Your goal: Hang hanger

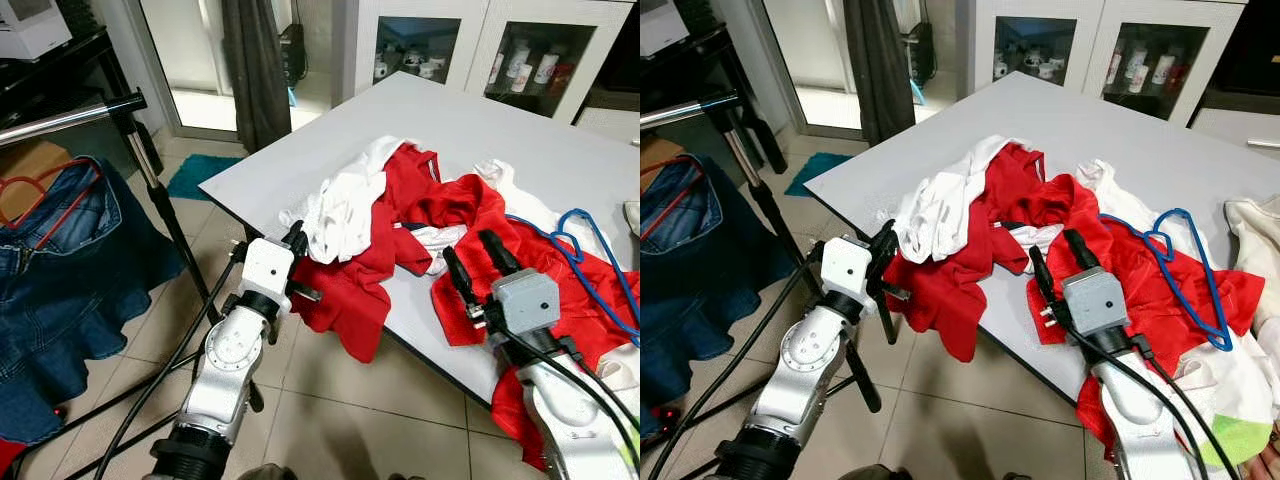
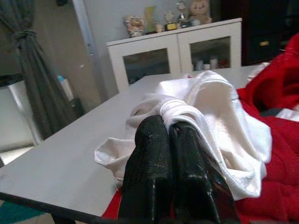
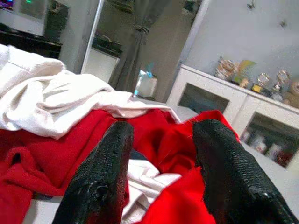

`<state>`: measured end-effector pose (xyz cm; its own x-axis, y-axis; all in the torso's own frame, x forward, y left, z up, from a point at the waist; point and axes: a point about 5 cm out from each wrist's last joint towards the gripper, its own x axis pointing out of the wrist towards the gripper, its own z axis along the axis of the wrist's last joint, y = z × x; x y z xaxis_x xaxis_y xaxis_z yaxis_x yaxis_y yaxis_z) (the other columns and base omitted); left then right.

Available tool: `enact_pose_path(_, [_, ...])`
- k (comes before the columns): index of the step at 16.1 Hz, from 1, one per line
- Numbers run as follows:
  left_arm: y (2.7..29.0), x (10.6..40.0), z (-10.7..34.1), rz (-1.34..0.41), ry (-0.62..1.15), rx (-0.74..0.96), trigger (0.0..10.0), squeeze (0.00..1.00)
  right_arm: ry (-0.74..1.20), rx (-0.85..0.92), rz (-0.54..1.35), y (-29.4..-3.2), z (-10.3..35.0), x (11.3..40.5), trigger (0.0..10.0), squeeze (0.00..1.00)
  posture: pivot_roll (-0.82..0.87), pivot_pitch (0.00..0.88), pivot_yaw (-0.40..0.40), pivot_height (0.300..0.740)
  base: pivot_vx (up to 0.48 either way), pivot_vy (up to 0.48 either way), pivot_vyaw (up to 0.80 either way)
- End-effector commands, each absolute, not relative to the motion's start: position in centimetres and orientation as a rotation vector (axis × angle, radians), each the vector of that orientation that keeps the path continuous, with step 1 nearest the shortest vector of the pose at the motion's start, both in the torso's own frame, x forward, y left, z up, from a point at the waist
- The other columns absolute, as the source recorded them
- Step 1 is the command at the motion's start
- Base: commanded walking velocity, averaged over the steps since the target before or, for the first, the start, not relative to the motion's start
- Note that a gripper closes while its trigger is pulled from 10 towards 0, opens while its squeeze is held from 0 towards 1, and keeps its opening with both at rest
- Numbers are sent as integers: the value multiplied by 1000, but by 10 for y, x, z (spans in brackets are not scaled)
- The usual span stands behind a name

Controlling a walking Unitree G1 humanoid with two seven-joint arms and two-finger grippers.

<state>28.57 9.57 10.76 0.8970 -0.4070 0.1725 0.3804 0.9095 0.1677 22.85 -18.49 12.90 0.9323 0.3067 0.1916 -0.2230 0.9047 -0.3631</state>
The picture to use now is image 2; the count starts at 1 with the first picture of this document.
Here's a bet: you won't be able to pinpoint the yellow green standing card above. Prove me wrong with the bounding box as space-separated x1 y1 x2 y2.
144 6 159 34

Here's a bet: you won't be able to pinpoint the grey curtain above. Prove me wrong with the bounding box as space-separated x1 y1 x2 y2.
0 0 79 141

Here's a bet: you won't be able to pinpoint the white T-shirt red black print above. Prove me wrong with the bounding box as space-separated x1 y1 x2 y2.
94 70 273 202

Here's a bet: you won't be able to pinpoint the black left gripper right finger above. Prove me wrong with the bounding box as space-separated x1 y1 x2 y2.
168 122 242 224

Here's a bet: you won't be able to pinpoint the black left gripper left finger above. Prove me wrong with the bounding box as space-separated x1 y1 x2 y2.
118 115 174 224

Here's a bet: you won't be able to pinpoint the teal floor mat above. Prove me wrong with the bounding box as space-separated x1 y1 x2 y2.
0 200 45 224

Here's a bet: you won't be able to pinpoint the white glass door cabinet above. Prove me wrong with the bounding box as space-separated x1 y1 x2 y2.
106 17 243 92

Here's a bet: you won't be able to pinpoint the crumpled red shirt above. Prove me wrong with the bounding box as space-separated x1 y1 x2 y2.
101 93 299 224

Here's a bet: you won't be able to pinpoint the small trophy black base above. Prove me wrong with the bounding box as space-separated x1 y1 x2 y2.
163 10 178 32

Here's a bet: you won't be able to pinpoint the white table black legs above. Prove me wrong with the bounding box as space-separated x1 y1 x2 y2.
0 64 268 224

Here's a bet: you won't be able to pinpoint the silver trophy figure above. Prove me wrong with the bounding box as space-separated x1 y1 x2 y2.
176 0 195 28

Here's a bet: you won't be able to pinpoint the black speaker box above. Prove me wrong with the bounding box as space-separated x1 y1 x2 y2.
242 0 299 66

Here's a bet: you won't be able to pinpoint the beige plush toy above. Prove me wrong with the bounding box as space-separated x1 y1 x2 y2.
124 15 146 38

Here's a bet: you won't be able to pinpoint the brown teddy bear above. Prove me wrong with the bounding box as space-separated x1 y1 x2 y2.
188 0 213 25

